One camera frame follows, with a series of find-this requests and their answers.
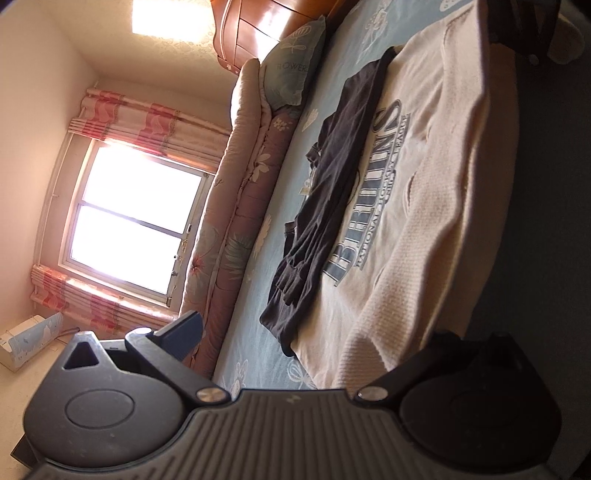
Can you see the window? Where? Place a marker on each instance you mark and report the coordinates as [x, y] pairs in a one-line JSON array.
[[129, 207]]

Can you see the white appliance with blue cover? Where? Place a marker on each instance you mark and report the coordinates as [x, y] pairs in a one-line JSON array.
[[32, 339]]

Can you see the green printed pillow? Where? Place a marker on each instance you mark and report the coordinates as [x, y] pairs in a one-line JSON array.
[[291, 69]]

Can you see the folded floral quilt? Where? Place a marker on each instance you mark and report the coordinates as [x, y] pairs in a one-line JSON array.
[[231, 207]]

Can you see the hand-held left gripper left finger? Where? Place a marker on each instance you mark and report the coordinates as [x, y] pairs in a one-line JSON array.
[[182, 331]]

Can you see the wooden headboard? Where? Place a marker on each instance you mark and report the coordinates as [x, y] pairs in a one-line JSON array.
[[258, 23]]

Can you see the cream shirt with dark sleeves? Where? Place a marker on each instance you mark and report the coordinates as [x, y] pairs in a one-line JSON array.
[[438, 184]]

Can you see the blue patterned bed sheet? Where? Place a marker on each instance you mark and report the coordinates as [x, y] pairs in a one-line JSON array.
[[244, 332]]

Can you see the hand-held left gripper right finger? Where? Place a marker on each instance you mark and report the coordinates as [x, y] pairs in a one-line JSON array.
[[415, 364]]

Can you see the pink patterned curtain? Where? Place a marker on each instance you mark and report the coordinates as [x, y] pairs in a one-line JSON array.
[[147, 124], [92, 300]]

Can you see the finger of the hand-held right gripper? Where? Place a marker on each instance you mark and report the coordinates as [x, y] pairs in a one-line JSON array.
[[521, 23]]

